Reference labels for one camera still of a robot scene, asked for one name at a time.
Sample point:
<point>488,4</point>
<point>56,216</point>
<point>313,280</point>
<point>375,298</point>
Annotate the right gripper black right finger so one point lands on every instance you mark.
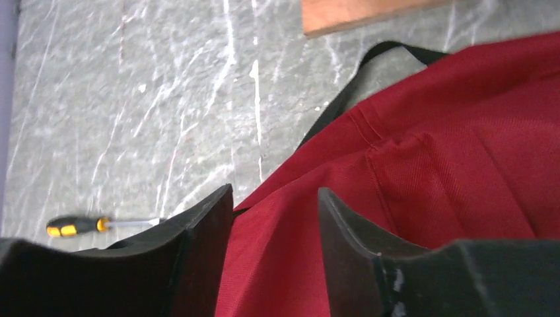
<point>372,272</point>

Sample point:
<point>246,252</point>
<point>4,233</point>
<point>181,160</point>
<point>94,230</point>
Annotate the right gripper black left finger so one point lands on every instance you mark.
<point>172,269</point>

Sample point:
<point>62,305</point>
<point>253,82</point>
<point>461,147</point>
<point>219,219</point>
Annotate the red fabric backpack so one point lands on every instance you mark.
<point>467,148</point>

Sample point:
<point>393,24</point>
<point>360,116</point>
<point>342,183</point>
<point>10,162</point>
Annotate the wooden board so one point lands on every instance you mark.
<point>321,17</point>

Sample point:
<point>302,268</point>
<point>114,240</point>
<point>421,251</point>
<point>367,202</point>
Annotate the yellow handled screwdriver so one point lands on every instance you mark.
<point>69,226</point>

